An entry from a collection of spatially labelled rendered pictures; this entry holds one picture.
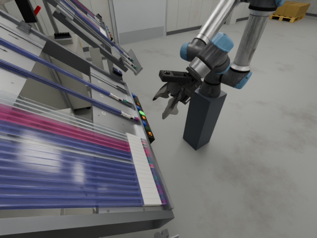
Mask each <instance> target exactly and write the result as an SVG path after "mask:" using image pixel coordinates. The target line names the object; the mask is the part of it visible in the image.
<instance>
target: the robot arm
mask: <svg viewBox="0 0 317 238"><path fill-rule="evenodd" d="M284 1H285V0H220V1H219V2H218V3H217V5H216V6H215V8H214V9H213V11H212V12H211V13H210V15H209V17H208V18H207V20H206V21H205V22H204V24H203V25H202V27H201V28H200V30H199V31H198V32H197V34H196V35H195V37H194V39H193V40H192V42H191V43H190V42H185V43H184V44H183V45H182V46H181V49H180V57H181V58H182V59H184V60H186V61H188V62H190V64H189V67H187V68H186V70H187V71H188V73H187V72H181V71H169V70H160V71H159V77H160V79H161V81H162V82H167V83H166V84H164V85H163V86H162V87H161V88H160V90H159V91H158V92H157V93H156V94H155V96H154V97H153V99H152V100H153V101H154V100H156V99H158V98H159V97H162V98H169V94H170V93H171V94H170V96H172V97H173V98H171V99H169V101H168V105H167V107H166V108H165V111H164V112H163V113H162V119H165V118H166V117H167V116H168V115H169V114H173V115H177V114H178V112H179V111H178V108H177V105H178V102H179V101H180V102H182V103H183V104H185V105H186V104H187V103H188V102H189V100H190V99H191V98H192V97H193V96H194V95H193V92H194V91H195V90H196V89H197V88H198V87H199V92H200V94H202V95H203V96H206V97H210V98H214V97H218V96H219V95H220V93H221V83H223V84H225V85H228V86H231V87H233V88H236V89H242V88H243V87H244V85H245V84H246V83H247V81H248V80H249V78H250V77H251V75H252V72H251V71H250V69H251V66H250V62H251V59H252V57H253V55H254V52H255V50H256V48H257V45H258V43H259V41H260V38H261V36H262V34H263V31H264V29H265V26H266V24H267V21H268V19H269V17H270V15H271V14H272V13H274V12H275V11H276V9H277V7H280V6H282V5H283V3H284ZM242 2H245V3H249V7H248V10H249V12H250V15H249V18H248V21H247V24H246V27H245V29H244V32H243V35H242V38H241V41H240V44H239V47H238V50H237V53H236V56H235V58H234V61H233V62H231V63H230V58H229V56H228V53H229V52H230V50H231V49H232V48H233V47H234V43H233V41H232V40H231V38H230V37H229V36H228V35H226V34H225V33H223V32H219V33H218V31H219V30H220V28H221V27H222V25H223V24H224V22H225V21H226V20H227V18H228V17H229V15H230V14H231V12H232V10H233V9H234V8H236V7H238V6H239V4H240V3H242ZM201 78H204V80H203V81H201ZM189 97H191V98H190V99H189V100H188V101H187V99H188V98H189ZM186 101H187V102H186Z"/></svg>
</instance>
